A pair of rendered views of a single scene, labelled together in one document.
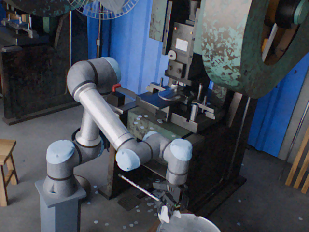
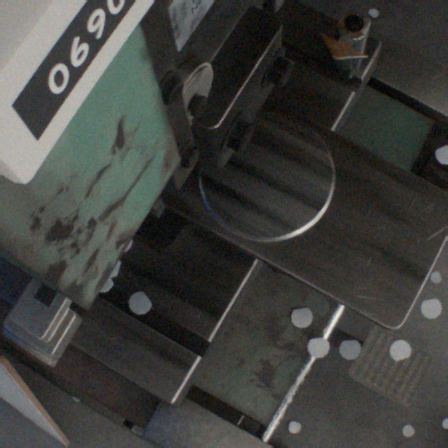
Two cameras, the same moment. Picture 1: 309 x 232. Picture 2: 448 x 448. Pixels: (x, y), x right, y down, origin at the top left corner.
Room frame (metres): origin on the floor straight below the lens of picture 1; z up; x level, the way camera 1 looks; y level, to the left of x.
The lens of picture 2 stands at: (1.78, 0.16, 1.46)
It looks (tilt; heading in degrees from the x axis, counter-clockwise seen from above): 74 degrees down; 274
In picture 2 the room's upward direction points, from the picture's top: 11 degrees counter-clockwise
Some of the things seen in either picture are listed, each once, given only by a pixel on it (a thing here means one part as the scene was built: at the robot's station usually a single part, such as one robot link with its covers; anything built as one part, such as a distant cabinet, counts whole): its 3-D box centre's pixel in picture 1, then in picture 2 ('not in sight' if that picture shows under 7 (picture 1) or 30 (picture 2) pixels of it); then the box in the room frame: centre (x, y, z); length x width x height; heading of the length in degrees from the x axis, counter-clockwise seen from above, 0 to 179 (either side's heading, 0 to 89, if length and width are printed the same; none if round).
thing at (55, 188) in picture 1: (60, 179); not in sight; (1.25, 0.39, 0.50); 0.15 x 0.15 x 0.10
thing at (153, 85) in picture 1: (159, 85); (60, 270); (1.96, -0.01, 0.76); 0.17 x 0.06 x 0.10; 53
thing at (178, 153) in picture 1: (179, 156); not in sight; (1.01, -0.11, 0.87); 0.09 x 0.08 x 0.11; 50
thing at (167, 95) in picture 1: (162, 108); (309, 219); (1.72, -0.04, 0.72); 0.25 x 0.14 x 0.14; 143
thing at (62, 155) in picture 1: (62, 157); not in sight; (1.26, 0.39, 0.62); 0.13 x 0.12 x 0.14; 140
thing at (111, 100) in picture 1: (115, 106); not in sight; (1.86, 0.24, 0.62); 0.10 x 0.06 x 0.20; 53
